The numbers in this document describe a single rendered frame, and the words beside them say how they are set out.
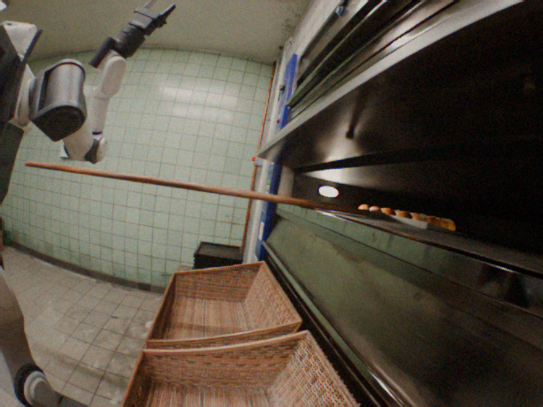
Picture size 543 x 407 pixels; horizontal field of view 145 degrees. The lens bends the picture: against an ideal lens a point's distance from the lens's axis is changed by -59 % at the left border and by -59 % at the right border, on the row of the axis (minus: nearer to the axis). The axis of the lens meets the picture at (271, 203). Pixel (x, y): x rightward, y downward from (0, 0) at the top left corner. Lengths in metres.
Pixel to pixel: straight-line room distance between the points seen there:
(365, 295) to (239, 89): 2.06
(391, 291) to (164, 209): 1.94
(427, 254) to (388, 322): 0.15
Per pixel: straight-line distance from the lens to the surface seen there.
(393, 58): 0.28
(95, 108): 0.73
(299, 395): 0.63
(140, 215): 2.18
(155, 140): 2.15
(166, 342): 0.70
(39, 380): 0.78
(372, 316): 0.45
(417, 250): 0.37
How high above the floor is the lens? 1.22
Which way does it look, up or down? 3 degrees down
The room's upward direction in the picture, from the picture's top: 9 degrees clockwise
